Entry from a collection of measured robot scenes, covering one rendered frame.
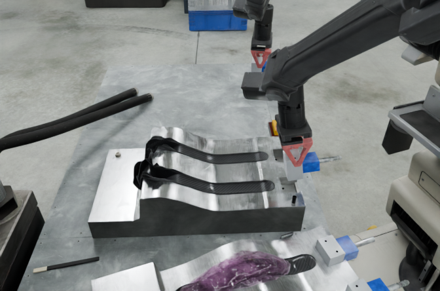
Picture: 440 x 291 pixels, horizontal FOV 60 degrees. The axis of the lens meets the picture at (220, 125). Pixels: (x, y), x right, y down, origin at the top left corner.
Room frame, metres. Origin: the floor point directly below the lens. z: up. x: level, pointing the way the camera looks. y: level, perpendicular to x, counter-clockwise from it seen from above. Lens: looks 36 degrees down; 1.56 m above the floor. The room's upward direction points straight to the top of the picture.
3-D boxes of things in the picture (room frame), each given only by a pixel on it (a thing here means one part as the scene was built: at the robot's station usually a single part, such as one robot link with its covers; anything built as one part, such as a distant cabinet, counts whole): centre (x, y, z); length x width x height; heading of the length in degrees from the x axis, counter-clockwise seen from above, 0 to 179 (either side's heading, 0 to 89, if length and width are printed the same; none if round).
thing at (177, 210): (0.71, 0.06, 0.87); 0.50 x 0.26 x 0.14; 92
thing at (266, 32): (1.19, -0.14, 1.06); 0.10 x 0.07 x 0.07; 172
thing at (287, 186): (0.66, -0.17, 0.87); 0.05 x 0.05 x 0.04; 2
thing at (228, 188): (0.70, 0.04, 0.92); 0.35 x 0.16 x 0.09; 92
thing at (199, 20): (3.94, 0.02, 0.11); 0.61 x 0.41 x 0.22; 90
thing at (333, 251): (0.51, -0.28, 0.86); 0.13 x 0.05 x 0.05; 110
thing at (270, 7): (1.19, -0.13, 1.12); 0.07 x 0.06 x 0.07; 60
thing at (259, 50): (1.17, -0.14, 0.99); 0.07 x 0.07 x 0.09; 82
